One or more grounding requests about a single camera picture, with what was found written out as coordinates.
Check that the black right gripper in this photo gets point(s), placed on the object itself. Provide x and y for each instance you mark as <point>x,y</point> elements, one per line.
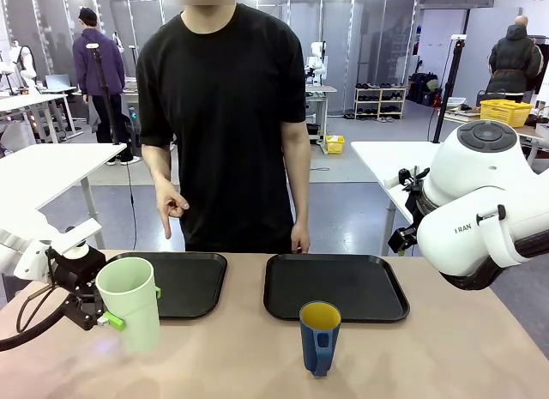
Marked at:
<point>403,240</point>

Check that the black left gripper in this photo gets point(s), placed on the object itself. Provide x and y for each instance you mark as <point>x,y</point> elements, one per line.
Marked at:
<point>79,270</point>

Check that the pale green plastic cup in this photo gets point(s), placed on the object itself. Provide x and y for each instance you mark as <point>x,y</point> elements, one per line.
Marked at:
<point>133,313</point>

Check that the blue mug yellow inside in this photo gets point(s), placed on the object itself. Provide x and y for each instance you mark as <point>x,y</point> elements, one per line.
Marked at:
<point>319,352</point>

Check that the person's left forearm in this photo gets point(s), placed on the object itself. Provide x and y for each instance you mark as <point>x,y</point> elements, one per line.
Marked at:
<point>298,176</point>

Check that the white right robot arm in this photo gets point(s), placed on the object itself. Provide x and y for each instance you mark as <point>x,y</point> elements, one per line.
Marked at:
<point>472,193</point>

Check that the person's right forearm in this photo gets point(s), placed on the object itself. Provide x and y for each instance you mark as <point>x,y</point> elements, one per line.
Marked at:
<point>156,163</point>

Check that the person's left hand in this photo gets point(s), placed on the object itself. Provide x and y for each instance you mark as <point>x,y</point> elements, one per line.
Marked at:
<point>300,238</point>

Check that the person's right hand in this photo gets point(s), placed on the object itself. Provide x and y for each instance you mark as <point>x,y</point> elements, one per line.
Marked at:
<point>169,201</point>

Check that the black plastic tray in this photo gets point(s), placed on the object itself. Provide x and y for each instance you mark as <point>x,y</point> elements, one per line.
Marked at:
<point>193,283</point>
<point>334,287</point>

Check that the wide white desk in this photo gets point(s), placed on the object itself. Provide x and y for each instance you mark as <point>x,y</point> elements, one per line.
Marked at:
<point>386,158</point>

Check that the small yellow plastic basket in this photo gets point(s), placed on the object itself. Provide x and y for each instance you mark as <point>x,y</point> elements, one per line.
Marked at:
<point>335,143</point>

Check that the white shoe rack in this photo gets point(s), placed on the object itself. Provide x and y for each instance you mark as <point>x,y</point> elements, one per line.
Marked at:
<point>379,103</point>

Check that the black bags pile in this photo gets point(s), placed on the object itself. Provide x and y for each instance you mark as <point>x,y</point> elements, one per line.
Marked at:
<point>422,90</point>

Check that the large yellow plastic basket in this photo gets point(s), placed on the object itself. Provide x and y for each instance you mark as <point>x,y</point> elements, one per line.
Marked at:
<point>506,113</point>

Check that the white desk with grey leg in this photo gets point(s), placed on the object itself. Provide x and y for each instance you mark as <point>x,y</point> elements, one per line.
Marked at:
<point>64,158</point>

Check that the grey table under basket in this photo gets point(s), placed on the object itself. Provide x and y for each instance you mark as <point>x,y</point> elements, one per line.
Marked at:
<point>532,137</point>

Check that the white robot on stand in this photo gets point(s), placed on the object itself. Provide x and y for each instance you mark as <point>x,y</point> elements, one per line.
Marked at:
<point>317,64</point>

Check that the person in black t-shirt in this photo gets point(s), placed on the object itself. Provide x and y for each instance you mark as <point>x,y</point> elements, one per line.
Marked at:
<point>223,116</point>

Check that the person in black puffer jacket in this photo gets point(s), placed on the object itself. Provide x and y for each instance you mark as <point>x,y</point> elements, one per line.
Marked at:
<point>514,60</point>

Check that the white background work table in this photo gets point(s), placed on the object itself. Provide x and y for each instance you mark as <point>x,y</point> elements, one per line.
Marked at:
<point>30,100</point>

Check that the person in purple hoodie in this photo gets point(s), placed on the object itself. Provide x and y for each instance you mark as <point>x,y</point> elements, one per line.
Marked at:
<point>98,73</point>

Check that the open grey laptop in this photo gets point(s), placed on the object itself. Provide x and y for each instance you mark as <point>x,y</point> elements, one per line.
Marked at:
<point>58,82</point>

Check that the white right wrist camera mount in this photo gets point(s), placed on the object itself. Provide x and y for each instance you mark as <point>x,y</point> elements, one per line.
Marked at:
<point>392,181</point>

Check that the black camera pole stand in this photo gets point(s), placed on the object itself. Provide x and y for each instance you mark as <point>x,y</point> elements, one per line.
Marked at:
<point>107,111</point>
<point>446,90</point>

